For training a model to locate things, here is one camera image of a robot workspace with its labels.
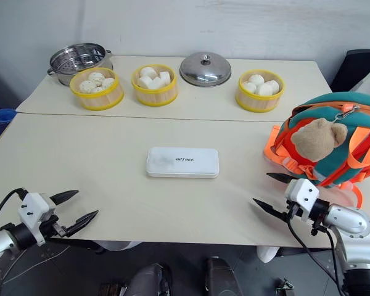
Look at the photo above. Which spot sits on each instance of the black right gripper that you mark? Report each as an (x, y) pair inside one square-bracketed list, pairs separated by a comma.
[(293, 211)]

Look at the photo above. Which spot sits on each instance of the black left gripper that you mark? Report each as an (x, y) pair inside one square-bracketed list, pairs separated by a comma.
[(59, 229)]

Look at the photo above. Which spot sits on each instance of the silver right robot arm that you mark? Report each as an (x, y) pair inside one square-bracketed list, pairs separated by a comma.
[(351, 222)]

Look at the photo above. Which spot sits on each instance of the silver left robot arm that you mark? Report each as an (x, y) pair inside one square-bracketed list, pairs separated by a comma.
[(1, 239)]

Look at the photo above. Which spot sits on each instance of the white rectangular case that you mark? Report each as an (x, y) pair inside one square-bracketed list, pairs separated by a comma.
[(182, 162)]

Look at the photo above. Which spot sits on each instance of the teal and orange backpack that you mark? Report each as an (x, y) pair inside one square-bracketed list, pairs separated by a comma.
[(360, 145)]

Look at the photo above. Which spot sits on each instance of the white table leg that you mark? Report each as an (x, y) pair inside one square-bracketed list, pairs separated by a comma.
[(120, 245), (267, 253)]

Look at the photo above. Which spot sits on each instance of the bamboo steamer basket yellow rims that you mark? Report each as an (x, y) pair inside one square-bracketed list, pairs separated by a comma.
[(97, 98), (155, 95), (259, 103)]

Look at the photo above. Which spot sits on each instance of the dark rounded shape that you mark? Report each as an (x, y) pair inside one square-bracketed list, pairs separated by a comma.
[(151, 280), (222, 277)]

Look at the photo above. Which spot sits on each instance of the white steamed bun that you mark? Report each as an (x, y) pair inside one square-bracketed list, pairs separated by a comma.
[(256, 79), (272, 87), (157, 84), (249, 87), (148, 71), (264, 90), (165, 77), (144, 82)]

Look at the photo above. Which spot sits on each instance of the speckled steamed bun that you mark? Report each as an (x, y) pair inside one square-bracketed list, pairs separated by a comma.
[(96, 77), (99, 89), (108, 82), (86, 87)]

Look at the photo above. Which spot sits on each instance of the stainless steel pot lid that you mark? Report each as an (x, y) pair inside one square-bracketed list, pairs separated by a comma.
[(205, 71)]

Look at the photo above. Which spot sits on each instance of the black chair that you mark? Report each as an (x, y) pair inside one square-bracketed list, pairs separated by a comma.
[(351, 71)]

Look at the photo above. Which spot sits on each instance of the stainless steel steamer pot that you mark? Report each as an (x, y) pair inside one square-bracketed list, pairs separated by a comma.
[(77, 58)]

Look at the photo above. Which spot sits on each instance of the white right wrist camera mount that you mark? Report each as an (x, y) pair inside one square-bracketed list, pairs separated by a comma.
[(302, 194)]

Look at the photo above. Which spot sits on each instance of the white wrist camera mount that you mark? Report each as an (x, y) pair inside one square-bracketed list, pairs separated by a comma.
[(34, 206), (302, 194)]

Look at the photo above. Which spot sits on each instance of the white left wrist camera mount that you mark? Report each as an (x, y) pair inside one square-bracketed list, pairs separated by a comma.
[(34, 206)]

